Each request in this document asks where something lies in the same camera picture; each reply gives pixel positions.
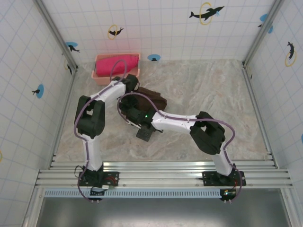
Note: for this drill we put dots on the grey metal sheet panel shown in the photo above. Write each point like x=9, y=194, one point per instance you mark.
x=154, y=212

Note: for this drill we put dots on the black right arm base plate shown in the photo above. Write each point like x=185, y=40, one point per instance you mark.
x=208, y=178

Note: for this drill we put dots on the blue oval sticker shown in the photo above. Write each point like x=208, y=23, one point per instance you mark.
x=154, y=57

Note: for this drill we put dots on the magenta folded cloth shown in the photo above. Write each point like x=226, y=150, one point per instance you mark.
x=104, y=68

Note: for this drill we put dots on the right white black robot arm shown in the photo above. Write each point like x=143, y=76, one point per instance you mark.
x=208, y=134

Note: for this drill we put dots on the aluminium mounting rail beam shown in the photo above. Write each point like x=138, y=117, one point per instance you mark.
x=154, y=176

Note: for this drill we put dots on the small black connector box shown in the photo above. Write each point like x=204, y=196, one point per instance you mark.
x=95, y=192

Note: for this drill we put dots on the small circuit board green light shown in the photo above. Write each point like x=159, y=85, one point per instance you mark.
x=228, y=194

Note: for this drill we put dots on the blue circle black fish sticker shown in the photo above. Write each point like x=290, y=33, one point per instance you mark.
x=40, y=91

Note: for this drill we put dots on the blue patch sticker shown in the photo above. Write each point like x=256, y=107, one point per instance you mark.
x=264, y=17

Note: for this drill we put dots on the aluminium corner post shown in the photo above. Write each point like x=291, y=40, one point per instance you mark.
x=56, y=35
x=261, y=35

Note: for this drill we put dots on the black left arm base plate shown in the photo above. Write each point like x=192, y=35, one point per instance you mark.
x=111, y=178

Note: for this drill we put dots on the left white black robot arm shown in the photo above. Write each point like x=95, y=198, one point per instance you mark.
x=90, y=118

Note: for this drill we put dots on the pink plastic basket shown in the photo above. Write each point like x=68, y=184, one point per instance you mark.
x=101, y=80

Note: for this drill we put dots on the aluminium side rail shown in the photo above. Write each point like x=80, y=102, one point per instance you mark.
x=254, y=99
x=70, y=89

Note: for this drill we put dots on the blue circle shark sticker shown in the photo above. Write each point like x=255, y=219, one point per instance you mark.
x=71, y=45

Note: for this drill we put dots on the brown long pants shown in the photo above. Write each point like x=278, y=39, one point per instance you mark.
x=156, y=101

